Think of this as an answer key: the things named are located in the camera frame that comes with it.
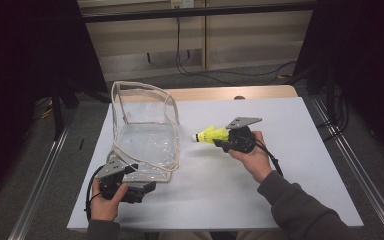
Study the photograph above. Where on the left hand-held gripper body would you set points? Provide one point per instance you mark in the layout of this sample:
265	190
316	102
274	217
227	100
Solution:
111	168

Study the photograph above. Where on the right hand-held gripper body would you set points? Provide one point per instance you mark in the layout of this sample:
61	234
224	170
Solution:
241	140

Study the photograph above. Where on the clear plastic bag beige trim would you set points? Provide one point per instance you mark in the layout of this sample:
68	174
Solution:
146	143

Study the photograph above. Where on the person's right hand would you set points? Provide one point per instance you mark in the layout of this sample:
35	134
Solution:
255	163

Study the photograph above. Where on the person's left hand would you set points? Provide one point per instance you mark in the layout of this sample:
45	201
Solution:
103	208

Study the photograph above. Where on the small black floor object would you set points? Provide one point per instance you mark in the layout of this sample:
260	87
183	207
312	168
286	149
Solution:
81	144

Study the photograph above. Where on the wooden table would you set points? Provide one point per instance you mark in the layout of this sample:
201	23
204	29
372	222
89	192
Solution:
230	92

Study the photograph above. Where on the white table board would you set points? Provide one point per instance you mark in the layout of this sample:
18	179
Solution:
206	213

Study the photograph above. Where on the black metal stand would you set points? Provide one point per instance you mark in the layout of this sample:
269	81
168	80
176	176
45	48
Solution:
57	113

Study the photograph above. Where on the black horizontal bar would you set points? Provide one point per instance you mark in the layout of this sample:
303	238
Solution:
196	11

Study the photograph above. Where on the dark curtain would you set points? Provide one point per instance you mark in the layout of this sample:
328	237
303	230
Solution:
363	50
20	50

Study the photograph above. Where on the metal floor rail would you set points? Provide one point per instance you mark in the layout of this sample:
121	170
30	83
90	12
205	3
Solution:
360	176
38	183

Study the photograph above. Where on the white wall socket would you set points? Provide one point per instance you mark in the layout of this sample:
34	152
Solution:
182	3

